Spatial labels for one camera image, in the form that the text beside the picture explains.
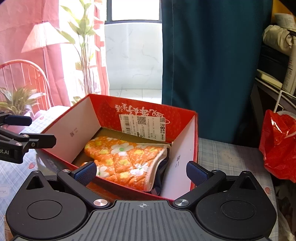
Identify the pink printed backdrop cloth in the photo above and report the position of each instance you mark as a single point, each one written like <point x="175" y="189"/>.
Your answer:
<point x="39" y="40"/>

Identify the checkered strawberry tablecloth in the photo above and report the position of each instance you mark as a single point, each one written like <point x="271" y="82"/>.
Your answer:
<point x="228" y="158"/>

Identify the red plastic bag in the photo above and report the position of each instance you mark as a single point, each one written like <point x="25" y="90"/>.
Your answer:
<point x="277" y="144"/>

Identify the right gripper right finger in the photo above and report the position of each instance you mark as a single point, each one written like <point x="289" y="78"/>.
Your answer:
<point x="227" y="207"/>

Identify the white spray bottle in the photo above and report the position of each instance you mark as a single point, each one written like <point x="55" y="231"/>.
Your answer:
<point x="289" y="82"/>

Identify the red strawberry cardboard box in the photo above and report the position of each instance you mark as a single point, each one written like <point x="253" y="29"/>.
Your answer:
<point x="128" y="120"/>

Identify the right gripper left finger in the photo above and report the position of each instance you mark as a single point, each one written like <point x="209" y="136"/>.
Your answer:
<point x="57" y="207"/>

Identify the orange floral quilted mitt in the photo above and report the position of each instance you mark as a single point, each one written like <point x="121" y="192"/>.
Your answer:
<point x="126" y="163"/>

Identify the navy packaged garment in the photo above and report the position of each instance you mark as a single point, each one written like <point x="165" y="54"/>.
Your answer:
<point x="158" y="181"/>

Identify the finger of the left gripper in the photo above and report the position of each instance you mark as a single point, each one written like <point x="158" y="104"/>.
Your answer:
<point x="14" y="120"/>
<point x="36" y="140"/>

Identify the dark shelf table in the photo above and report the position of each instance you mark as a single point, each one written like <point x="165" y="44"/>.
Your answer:
<point x="267" y="94"/>

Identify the dark teal curtain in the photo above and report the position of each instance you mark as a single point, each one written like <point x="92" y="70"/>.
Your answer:
<point x="210" y="56"/>

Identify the beige cloth bundle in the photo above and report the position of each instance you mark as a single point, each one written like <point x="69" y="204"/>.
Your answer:
<point x="278" y="38"/>

